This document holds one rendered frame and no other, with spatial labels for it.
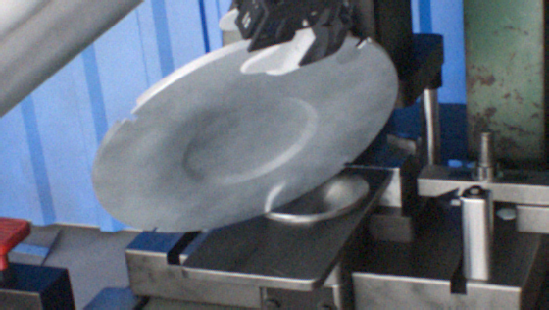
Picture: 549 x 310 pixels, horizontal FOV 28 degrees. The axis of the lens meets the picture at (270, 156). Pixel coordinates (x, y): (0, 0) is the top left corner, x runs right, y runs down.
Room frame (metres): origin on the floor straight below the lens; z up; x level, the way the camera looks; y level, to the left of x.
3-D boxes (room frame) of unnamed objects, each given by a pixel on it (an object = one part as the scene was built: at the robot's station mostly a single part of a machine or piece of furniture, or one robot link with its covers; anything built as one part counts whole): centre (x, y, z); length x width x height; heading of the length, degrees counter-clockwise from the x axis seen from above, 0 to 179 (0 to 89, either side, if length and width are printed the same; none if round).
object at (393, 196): (1.17, -0.09, 0.76); 0.15 x 0.09 x 0.05; 66
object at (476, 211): (0.98, -0.20, 0.75); 0.03 x 0.03 x 0.10; 66
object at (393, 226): (1.18, -0.09, 0.72); 0.20 x 0.16 x 0.03; 66
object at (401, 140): (1.16, -0.15, 0.78); 0.04 x 0.03 x 0.02; 66
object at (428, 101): (1.19, -0.19, 0.81); 0.02 x 0.02 x 0.14; 66
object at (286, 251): (1.01, -0.02, 0.72); 0.25 x 0.14 x 0.14; 156
